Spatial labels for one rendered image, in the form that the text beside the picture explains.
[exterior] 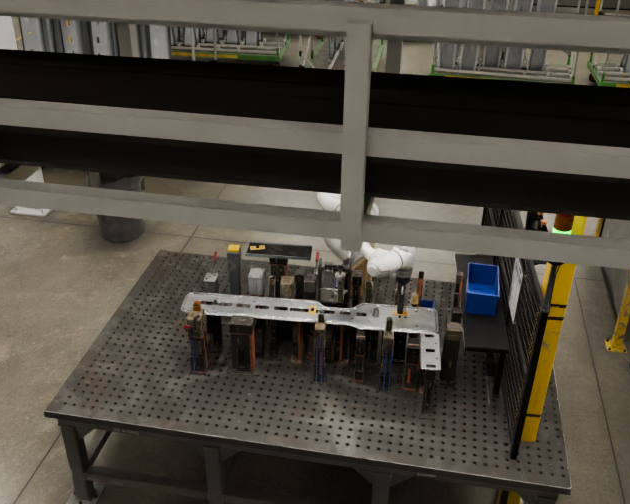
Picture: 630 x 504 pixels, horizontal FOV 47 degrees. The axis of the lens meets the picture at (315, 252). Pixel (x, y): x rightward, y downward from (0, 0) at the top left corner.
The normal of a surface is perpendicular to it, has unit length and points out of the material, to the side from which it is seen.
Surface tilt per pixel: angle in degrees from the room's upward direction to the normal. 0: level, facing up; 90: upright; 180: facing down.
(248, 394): 3
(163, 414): 0
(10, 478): 0
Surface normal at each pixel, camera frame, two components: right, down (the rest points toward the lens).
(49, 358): 0.01, -0.86
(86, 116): -0.18, 0.51
